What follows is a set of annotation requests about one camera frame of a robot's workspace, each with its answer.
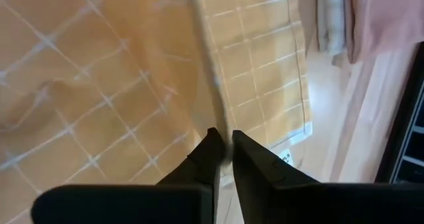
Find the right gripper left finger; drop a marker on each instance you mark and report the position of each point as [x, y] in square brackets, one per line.
[132, 205]

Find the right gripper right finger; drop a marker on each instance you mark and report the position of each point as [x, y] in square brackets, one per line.
[331, 205]

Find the yellow plaid towel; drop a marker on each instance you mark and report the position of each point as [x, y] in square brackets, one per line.
[99, 85]

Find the white plaid towel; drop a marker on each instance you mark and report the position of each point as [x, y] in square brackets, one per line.
[333, 18]

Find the terracotta pink plaid towel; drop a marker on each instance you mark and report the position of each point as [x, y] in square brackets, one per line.
[384, 15]

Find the black aluminium table frame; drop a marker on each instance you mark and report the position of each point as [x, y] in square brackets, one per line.
[407, 118]

